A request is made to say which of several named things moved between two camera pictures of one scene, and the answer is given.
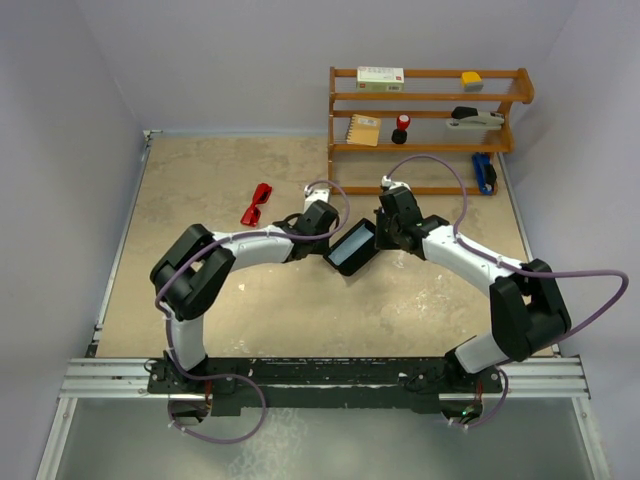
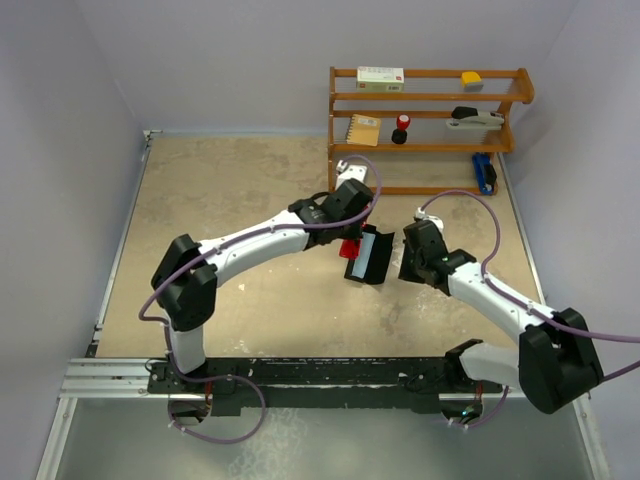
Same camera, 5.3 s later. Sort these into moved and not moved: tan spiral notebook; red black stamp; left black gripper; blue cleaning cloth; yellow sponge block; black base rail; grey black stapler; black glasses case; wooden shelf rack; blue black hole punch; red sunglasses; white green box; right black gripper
Moved: blue cleaning cloth; left black gripper; right black gripper; black glasses case; red sunglasses
Not moved: wooden shelf rack; blue black hole punch; white green box; red black stamp; tan spiral notebook; black base rail; yellow sponge block; grey black stapler
